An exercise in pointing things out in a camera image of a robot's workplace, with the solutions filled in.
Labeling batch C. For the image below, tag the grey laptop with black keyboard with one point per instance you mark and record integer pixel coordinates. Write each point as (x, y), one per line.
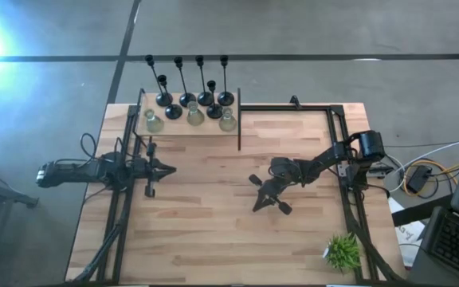
(458, 243)

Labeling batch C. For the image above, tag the black power adapter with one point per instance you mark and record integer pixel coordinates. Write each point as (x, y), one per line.
(418, 179)

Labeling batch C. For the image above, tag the white paper sheet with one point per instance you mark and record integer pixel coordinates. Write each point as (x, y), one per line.
(406, 239)

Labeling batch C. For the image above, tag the small green artificial plant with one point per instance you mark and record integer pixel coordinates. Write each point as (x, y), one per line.
(343, 253)

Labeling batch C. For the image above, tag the black aluminium rig frame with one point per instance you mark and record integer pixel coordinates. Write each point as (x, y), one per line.
(277, 107)

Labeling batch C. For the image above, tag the tall black candlestick holder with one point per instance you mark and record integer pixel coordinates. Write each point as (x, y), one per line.
(205, 99)
(225, 99)
(163, 99)
(187, 99)

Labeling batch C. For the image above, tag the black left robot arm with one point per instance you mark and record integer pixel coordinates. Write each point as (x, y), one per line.
(74, 172)

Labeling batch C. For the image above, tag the small black frame clamp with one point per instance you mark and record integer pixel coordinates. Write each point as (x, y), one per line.
(295, 103)

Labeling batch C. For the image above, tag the short black candlestick holder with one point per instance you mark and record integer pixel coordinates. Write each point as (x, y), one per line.
(214, 111)

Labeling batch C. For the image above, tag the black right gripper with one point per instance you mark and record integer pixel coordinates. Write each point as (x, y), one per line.
(273, 189)

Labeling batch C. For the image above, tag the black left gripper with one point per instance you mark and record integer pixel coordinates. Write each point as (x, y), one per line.
(147, 169)

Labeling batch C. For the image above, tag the medium black candlestick holder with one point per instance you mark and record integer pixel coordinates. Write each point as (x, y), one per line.
(173, 112)

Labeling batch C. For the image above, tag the black floor stand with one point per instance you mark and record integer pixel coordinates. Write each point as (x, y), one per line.
(14, 196)

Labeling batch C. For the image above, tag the grey side desk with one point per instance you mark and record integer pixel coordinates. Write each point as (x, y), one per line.
(417, 277)

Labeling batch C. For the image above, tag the clear ribbed glass candle holder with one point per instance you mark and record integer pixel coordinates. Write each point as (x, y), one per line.
(195, 118)
(228, 124)
(154, 125)

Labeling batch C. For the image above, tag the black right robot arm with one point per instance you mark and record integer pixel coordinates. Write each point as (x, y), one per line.
(371, 145)

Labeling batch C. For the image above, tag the wooden shelf with black frame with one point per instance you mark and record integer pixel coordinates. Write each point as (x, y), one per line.
(205, 131)

